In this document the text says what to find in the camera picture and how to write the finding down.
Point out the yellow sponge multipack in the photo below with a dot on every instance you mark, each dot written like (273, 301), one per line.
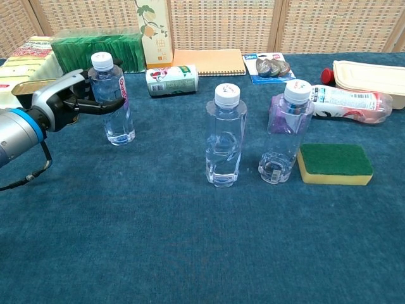
(22, 63)

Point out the green yellow scrub sponge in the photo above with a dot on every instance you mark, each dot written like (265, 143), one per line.
(337, 163)

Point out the blue correction tape pack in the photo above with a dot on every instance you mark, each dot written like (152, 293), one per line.
(269, 68)

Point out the orange spiral notebook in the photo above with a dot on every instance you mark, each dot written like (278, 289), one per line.
(212, 61)

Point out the black gold luncheon meat can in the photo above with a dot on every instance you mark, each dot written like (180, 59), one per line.
(25, 90)

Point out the clear water bottle pink label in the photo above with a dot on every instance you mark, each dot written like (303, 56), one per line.
(117, 126)

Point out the red white labelled drink bottle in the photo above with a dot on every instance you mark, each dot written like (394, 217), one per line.
(348, 103)

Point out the tall orange pomelo print box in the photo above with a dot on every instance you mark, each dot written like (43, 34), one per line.
(153, 25)

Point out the beige lidded food container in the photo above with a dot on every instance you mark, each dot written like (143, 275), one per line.
(370, 76)

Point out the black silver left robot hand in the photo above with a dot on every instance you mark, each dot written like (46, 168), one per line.
(53, 95)

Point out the clear water bottle white cap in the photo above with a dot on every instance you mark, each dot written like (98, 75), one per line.
(225, 139)
(278, 164)

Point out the white green drink can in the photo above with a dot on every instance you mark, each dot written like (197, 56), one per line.
(172, 80)

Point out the box of green packets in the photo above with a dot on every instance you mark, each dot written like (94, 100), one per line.
(76, 54)

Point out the small purple box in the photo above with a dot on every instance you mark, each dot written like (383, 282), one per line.
(274, 109)

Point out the woven folding screen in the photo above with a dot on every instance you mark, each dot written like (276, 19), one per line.
(221, 22)

